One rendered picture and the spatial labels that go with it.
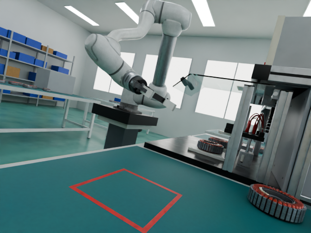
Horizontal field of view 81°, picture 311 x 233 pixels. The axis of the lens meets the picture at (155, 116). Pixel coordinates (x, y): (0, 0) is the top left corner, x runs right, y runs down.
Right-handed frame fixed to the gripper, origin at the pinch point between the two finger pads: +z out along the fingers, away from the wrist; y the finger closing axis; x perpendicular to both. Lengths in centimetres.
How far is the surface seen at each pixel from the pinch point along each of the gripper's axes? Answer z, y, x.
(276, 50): 19.7, -15.1, 35.0
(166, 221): 38.3, 23.2, -14.6
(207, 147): 14.4, -22.3, -6.9
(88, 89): -704, -279, -142
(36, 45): -644, -46, -68
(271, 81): 27.1, -7.9, 21.9
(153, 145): 4.2, -4.1, -16.7
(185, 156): 16.5, -8.3, -12.7
